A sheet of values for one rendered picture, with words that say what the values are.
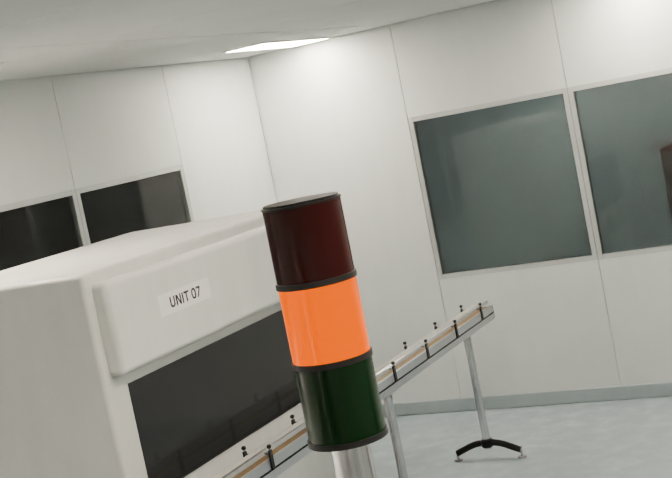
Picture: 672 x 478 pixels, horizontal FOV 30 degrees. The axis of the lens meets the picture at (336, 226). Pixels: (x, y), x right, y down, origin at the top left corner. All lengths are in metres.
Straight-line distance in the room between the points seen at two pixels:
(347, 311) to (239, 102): 8.91
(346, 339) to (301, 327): 0.03
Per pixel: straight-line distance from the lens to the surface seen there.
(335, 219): 0.75
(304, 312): 0.75
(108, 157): 8.17
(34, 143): 7.64
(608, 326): 9.13
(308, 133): 9.70
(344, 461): 0.78
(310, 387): 0.76
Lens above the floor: 2.40
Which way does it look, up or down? 5 degrees down
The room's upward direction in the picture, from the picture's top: 11 degrees counter-clockwise
